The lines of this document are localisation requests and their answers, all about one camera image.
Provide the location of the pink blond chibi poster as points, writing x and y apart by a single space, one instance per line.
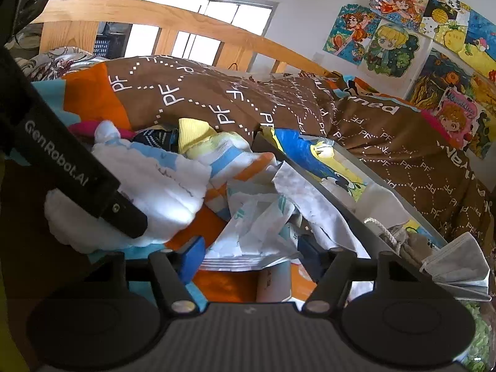
453 120

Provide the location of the blond chibi green poster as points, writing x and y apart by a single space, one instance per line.
391 50

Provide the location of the magenta cloth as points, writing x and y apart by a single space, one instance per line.
83 127

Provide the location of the brown printed blanket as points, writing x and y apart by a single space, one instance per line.
271 97

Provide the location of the wooden bed frame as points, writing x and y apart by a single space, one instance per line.
135 11

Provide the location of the black and yellow moon poster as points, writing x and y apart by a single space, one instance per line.
445 15

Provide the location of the white fluffy sock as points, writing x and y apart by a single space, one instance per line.
166 186

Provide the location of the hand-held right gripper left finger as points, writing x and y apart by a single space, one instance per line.
192 257

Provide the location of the orange-haired girl blue poster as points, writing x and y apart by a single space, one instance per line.
348 31

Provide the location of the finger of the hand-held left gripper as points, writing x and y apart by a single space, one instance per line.
126 217

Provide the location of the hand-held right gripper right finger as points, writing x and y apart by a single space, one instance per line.
310 254

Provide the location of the pale cardboard tube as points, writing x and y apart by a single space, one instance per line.
273 283

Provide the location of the yellow striped sock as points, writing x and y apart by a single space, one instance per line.
193 131

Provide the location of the dark patterned sock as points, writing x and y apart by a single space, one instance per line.
155 138

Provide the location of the bag of green beads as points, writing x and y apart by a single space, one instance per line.
478 333

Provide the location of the grey tray with frog painting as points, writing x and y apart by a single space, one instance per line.
310 151

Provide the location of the lying orange-haired girl poster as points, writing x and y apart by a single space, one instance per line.
399 6

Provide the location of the blue sea jellyfish poster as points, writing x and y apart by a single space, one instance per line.
480 38

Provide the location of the dark orange flower poster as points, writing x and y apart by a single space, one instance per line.
434 77

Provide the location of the pale face mask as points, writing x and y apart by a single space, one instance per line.
461 263

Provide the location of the yellow landscape poster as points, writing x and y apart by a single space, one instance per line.
484 131

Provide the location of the white mask wrappers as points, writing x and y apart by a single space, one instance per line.
263 217

